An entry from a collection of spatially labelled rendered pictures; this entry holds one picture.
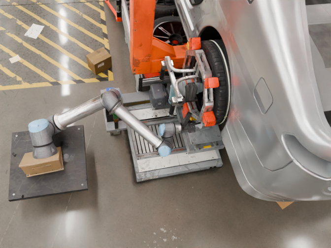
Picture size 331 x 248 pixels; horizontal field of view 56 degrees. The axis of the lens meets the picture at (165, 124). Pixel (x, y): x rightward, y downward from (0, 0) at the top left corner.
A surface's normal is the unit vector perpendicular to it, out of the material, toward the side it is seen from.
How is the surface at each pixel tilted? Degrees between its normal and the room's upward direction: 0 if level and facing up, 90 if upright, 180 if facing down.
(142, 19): 90
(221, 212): 0
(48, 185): 0
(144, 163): 0
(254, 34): 78
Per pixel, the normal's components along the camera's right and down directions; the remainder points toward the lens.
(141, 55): 0.22, 0.85
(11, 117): 0.10, -0.51
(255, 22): -0.91, 0.02
